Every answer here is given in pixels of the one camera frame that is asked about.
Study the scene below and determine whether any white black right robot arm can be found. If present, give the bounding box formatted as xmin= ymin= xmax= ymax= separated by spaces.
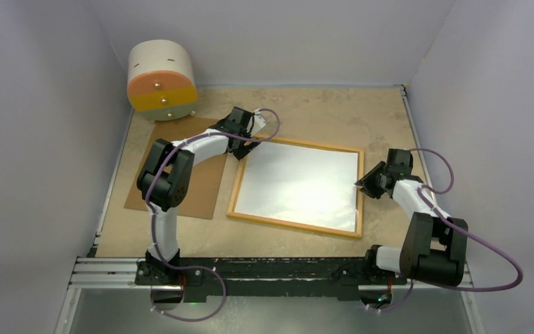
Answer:
xmin=355 ymin=148 xmax=468 ymax=287

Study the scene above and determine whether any building and sky photo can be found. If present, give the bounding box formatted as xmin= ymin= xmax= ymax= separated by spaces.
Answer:
xmin=232 ymin=141 xmax=360 ymax=233

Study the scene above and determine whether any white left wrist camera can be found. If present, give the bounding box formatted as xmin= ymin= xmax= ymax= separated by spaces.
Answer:
xmin=249 ymin=111 xmax=267 ymax=136

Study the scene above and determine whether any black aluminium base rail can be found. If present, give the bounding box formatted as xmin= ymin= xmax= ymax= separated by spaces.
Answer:
xmin=67 ymin=256 xmax=474 ymax=305

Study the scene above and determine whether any brown frame backing board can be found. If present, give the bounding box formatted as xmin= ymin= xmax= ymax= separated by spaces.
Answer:
xmin=124 ymin=116 xmax=226 ymax=220

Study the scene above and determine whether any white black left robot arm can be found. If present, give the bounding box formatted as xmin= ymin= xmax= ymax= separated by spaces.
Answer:
xmin=136 ymin=107 xmax=267 ymax=285

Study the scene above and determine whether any white orange yellow drawer cabinet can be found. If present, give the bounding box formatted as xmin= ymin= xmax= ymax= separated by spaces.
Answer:
xmin=127 ymin=40 xmax=198 ymax=121

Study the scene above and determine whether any yellow wooden picture frame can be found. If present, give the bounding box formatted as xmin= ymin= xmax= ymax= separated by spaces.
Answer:
xmin=226 ymin=135 xmax=366 ymax=239

